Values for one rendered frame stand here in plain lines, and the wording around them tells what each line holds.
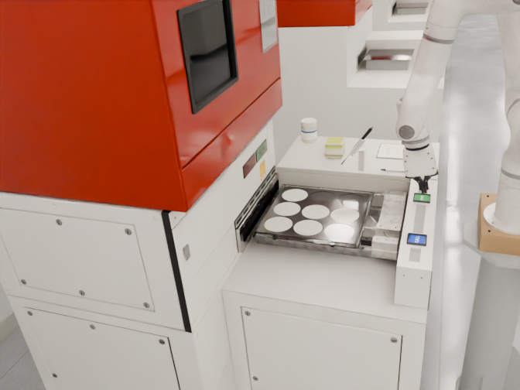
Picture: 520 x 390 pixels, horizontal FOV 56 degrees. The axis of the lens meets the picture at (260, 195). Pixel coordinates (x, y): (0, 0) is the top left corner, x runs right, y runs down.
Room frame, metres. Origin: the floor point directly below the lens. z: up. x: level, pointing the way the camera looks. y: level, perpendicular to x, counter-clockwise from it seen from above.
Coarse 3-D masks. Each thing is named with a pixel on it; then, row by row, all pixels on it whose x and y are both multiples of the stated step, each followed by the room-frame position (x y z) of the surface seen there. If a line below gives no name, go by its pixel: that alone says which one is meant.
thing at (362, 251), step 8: (256, 240) 1.48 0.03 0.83; (264, 240) 1.47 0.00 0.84; (272, 240) 1.45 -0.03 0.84; (280, 240) 1.44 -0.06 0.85; (288, 240) 1.43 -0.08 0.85; (304, 248) 1.41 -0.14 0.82; (312, 248) 1.40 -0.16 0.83; (320, 248) 1.39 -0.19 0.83; (328, 248) 1.38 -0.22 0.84; (336, 248) 1.37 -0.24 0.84; (344, 248) 1.36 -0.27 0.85; (352, 248) 1.35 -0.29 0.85; (360, 248) 1.34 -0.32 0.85; (368, 248) 1.34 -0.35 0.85; (360, 256) 1.34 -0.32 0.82; (368, 256) 1.33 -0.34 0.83
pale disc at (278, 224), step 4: (268, 220) 1.50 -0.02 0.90; (272, 220) 1.50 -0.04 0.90; (276, 220) 1.49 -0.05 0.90; (280, 220) 1.49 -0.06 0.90; (284, 220) 1.49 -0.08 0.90; (288, 220) 1.49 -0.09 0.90; (268, 224) 1.47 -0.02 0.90; (272, 224) 1.47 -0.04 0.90; (276, 224) 1.46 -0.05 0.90; (280, 224) 1.46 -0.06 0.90; (284, 224) 1.46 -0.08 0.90; (288, 224) 1.46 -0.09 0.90; (268, 228) 1.44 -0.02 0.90; (272, 228) 1.44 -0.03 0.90; (276, 228) 1.44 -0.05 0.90; (280, 228) 1.44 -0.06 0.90; (284, 228) 1.43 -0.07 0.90; (288, 228) 1.43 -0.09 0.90
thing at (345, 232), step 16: (320, 192) 1.67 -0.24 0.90; (336, 192) 1.66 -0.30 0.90; (352, 192) 1.65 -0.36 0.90; (272, 208) 1.58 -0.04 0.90; (336, 208) 1.54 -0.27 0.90; (352, 208) 1.53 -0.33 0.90; (336, 224) 1.43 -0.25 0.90; (352, 224) 1.42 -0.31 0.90; (336, 240) 1.33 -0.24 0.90; (352, 240) 1.33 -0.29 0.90
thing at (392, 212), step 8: (384, 200) 1.60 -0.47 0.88; (384, 208) 1.54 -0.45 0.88; (392, 208) 1.53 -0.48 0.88; (400, 208) 1.53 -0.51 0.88; (384, 216) 1.49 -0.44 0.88; (392, 216) 1.48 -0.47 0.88; (400, 216) 1.48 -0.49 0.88; (400, 224) 1.42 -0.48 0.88; (400, 232) 1.38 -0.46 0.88; (376, 256) 1.29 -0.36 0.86; (384, 256) 1.28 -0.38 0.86; (392, 256) 1.27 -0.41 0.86
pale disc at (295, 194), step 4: (284, 192) 1.70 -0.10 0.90; (288, 192) 1.70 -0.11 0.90; (292, 192) 1.69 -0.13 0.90; (296, 192) 1.69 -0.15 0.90; (300, 192) 1.69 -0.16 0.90; (304, 192) 1.68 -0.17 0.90; (284, 196) 1.67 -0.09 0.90; (288, 196) 1.66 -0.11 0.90; (292, 196) 1.66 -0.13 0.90; (296, 196) 1.66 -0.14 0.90; (300, 196) 1.66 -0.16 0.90; (304, 196) 1.65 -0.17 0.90; (288, 200) 1.63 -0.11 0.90; (292, 200) 1.62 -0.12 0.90; (296, 200) 1.62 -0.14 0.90
